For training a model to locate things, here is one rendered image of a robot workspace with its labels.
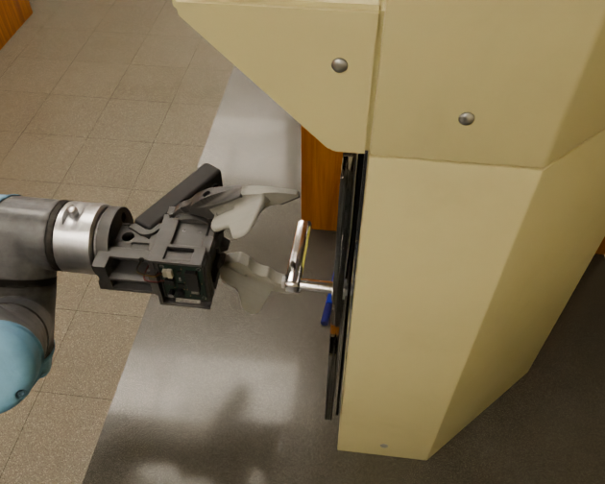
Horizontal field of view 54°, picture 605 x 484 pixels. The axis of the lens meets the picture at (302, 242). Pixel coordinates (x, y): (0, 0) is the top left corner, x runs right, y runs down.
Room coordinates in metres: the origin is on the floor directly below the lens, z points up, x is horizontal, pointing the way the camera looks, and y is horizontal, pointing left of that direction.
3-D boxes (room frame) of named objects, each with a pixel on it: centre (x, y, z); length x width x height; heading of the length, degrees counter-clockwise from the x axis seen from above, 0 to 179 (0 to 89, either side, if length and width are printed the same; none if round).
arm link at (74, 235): (0.41, 0.22, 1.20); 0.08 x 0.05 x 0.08; 173
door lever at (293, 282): (0.39, -0.01, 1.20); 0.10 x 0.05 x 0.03; 172
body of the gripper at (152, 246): (0.40, 0.14, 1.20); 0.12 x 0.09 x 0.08; 83
